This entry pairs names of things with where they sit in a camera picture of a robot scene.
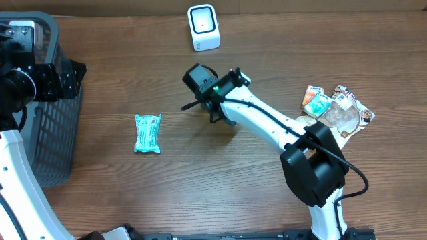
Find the grey plastic mesh basket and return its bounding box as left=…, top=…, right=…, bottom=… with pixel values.
left=1, top=11, right=83, bottom=187

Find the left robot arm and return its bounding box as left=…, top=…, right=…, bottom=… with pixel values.
left=1, top=19, right=86, bottom=239

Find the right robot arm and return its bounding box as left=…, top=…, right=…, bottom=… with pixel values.
left=183, top=64, right=349, bottom=239

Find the white barcode scanner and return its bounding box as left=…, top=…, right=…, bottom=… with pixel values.
left=187, top=3, right=220, bottom=51

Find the teal tissue packet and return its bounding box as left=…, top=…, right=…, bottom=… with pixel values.
left=303, top=92, right=332, bottom=118

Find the orange tissue packet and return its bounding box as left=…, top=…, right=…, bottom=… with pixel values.
left=301, top=85, right=324, bottom=109

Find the mint green wipes packet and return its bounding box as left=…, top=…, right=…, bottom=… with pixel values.
left=134, top=114, right=162, bottom=154

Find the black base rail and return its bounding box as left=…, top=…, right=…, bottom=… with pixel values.
left=141, top=228, right=377, bottom=240

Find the brown white snack bag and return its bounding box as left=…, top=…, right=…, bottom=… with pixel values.
left=296, top=85, right=375, bottom=149

